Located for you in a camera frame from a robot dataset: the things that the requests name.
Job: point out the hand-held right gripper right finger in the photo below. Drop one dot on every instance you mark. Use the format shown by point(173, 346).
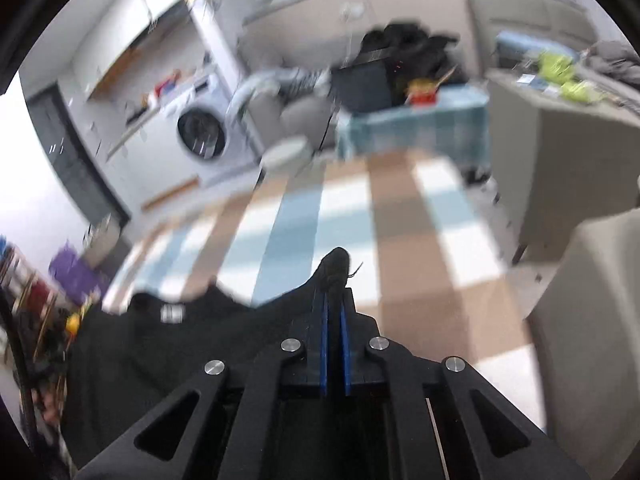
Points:
point(346, 350)

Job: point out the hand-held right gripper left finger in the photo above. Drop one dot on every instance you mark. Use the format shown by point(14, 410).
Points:
point(324, 340)

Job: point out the black knit sweater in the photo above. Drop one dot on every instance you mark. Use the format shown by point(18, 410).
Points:
point(125, 360)

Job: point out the grey clothes pile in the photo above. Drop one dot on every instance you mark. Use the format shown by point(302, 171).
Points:
point(610, 55)

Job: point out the plaid blanket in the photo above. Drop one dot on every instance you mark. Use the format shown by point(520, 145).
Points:
point(400, 260)

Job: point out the round white stool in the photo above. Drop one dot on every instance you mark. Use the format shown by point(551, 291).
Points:
point(285, 152)

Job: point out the woven basket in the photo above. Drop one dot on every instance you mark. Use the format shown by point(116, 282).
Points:
point(102, 242)

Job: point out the white washing machine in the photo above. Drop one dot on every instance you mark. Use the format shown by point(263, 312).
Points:
point(200, 130)

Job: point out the large grey cabinet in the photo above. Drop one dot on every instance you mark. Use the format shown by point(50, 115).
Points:
point(590, 335)

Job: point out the yellow plush toy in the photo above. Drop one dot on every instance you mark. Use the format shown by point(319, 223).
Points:
point(72, 322)

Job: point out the white kitchen base cabinets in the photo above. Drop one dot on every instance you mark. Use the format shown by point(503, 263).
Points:
point(145, 160)

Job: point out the black electric cooker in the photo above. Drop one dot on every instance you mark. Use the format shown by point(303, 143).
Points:
point(365, 85)

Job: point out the purple bag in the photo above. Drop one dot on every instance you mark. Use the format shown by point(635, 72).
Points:
point(75, 270)

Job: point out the houndstooth cushion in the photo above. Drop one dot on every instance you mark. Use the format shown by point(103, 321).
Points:
point(310, 81)

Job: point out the red bowl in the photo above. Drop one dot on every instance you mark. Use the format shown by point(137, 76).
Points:
point(422, 94)

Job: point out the light grey hoodie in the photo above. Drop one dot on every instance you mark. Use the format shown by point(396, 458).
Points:
point(250, 85)

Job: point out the small grey cabinet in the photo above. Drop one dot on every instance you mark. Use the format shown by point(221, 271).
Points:
point(560, 160)

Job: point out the wooden spoon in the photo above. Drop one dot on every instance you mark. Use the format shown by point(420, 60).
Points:
point(447, 75)

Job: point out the red plastic basket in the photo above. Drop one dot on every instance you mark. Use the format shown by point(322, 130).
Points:
point(167, 85)

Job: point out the black framed glass door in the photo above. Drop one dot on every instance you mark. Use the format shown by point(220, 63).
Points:
point(75, 160)

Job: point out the black jacket pile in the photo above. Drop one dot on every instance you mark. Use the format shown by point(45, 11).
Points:
point(400, 40)

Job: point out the wooden shoe rack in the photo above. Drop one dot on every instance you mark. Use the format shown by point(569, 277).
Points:
point(20, 280)

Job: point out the blue pillow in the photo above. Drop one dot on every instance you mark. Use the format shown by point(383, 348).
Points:
point(515, 45)

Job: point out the green ceramic figure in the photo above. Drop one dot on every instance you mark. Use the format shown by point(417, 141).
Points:
point(555, 65)

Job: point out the grey padded headboard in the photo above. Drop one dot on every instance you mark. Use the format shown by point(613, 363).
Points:
point(525, 10)

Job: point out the white wall outlet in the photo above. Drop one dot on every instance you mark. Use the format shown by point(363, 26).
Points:
point(351, 11)

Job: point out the white wall cabinets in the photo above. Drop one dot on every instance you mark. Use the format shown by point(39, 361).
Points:
point(125, 25)

